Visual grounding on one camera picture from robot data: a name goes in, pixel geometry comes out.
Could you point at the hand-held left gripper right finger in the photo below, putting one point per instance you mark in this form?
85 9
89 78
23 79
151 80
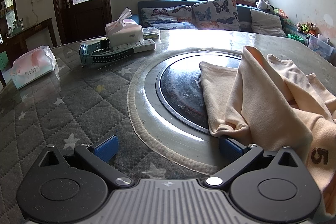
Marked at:
231 147

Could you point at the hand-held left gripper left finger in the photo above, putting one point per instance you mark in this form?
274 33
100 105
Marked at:
106 147

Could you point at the cream long-sleeve garment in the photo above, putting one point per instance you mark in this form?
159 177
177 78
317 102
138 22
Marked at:
257 98

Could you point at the grey star quilted table cover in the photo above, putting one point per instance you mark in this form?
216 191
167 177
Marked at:
65 108

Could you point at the round black table turntable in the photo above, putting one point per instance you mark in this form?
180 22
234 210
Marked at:
178 87

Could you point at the blue smartwatch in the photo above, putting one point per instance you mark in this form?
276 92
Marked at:
105 57

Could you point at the grey remote control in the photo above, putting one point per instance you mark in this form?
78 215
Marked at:
143 46

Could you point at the soft plastic tissue pack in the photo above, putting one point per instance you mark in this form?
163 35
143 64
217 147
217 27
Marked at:
31 66

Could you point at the white upright tissue box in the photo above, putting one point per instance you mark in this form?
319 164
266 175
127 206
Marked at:
126 33

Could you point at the clear plastic food box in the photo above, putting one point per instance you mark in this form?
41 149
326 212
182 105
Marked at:
151 33

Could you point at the green plastic basin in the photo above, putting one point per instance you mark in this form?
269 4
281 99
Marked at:
296 38

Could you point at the grey pillow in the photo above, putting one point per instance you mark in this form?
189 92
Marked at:
266 23

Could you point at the dark blue sofa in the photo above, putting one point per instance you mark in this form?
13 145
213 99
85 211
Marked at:
244 14

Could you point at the clear plastic storage box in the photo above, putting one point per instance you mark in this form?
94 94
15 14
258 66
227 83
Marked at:
320 47

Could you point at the upright butterfly print cushion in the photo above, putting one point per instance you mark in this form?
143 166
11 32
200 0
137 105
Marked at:
215 14

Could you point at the small plush toys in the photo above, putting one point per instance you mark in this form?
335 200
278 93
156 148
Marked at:
307 27

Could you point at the orange plush toy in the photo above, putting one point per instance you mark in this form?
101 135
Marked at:
280 13

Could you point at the flat butterfly print cushion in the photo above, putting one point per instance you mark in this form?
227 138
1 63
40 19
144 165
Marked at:
168 18

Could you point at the panda plush toy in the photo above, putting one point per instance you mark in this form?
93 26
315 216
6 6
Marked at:
262 4

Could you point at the wall shelf cabinet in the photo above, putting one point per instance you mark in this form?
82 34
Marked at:
8 3

